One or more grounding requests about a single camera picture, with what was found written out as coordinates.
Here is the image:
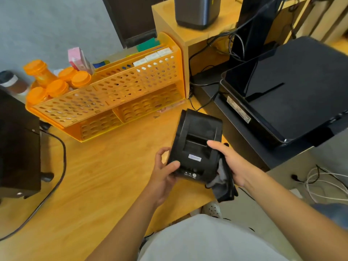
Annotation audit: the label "person's right hand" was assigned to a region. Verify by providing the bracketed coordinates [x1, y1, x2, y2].
[207, 140, 263, 188]

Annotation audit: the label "tangled black cables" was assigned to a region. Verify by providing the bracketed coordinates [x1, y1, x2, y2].
[188, 0, 283, 112]

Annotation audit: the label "dark flat panel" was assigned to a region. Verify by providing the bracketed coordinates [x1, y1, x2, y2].
[101, 0, 175, 49]

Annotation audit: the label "pink medicine box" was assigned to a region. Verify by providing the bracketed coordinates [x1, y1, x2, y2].
[68, 47, 93, 75]

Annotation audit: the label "tall orange pill bottle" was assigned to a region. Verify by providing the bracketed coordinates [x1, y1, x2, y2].
[23, 59, 58, 88]

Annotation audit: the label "person's left hand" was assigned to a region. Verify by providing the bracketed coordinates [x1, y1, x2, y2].
[145, 147, 181, 207]

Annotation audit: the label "thin black cable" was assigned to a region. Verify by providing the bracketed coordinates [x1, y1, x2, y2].
[291, 165, 348, 186]

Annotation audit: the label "person's right forearm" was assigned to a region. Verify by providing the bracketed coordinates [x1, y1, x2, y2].
[244, 172, 348, 261]

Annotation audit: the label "black touchscreen terminal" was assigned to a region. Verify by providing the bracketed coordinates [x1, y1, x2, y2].
[219, 36, 348, 146]

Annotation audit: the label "black monitor stand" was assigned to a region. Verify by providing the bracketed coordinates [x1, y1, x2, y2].
[231, 0, 286, 63]

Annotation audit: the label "grey cylindrical speaker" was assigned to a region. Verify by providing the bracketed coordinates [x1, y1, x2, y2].
[174, 0, 221, 31]

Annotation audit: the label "brown bottle with black cap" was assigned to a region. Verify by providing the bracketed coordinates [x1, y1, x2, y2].
[0, 70, 29, 96]

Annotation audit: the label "blue jeans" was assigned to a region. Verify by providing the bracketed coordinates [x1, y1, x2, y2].
[311, 203, 348, 230]

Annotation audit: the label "black cash drawer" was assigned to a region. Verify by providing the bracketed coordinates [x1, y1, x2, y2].
[190, 70, 348, 171]

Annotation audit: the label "wooden riser shelf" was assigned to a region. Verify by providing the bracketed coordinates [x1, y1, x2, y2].
[151, 0, 314, 99]

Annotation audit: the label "black box device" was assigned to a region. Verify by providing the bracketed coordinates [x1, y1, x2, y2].
[0, 89, 42, 199]

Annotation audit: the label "dark grey cloth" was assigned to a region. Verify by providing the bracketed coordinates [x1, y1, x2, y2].
[205, 143, 239, 203]

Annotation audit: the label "row of white medicine boxes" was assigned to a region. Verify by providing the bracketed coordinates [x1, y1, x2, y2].
[133, 47, 173, 67]

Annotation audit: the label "person's left forearm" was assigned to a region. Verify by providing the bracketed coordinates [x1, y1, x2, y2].
[86, 187, 167, 261]

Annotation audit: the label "green flat box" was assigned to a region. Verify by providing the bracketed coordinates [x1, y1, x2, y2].
[136, 38, 160, 53]

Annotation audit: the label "black receipt printer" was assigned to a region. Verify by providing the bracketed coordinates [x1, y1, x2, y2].
[166, 109, 223, 184]

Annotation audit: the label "black power cable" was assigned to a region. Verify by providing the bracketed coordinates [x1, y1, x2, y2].
[0, 122, 67, 241]

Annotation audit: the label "white cables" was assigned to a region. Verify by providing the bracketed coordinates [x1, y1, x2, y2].
[304, 166, 348, 203]

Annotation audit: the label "grey shirt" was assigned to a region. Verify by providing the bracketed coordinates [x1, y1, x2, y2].
[138, 214, 289, 261]

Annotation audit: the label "orange perforated plastic organizer rack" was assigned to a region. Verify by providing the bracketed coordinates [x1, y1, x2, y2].
[26, 32, 186, 142]

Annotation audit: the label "white perforated shoe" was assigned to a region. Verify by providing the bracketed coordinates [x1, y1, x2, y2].
[202, 201, 222, 218]

